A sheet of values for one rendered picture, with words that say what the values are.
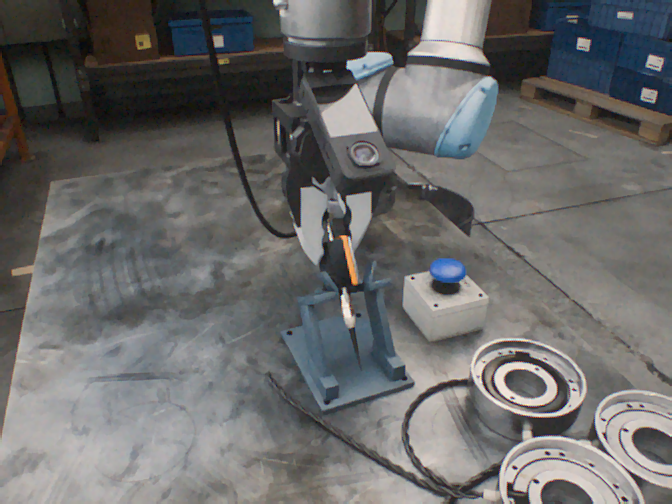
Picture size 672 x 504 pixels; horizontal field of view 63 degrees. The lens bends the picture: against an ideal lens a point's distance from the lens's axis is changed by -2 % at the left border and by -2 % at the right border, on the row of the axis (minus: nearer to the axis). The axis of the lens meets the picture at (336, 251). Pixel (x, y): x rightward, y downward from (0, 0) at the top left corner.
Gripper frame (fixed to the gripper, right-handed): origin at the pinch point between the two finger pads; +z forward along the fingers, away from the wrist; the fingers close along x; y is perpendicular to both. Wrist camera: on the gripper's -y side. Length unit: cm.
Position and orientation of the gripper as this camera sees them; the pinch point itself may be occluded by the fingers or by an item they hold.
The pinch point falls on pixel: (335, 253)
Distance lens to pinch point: 55.3
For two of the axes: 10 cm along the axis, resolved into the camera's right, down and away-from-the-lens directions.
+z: 0.0, 8.6, 5.2
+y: -3.8, -4.8, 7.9
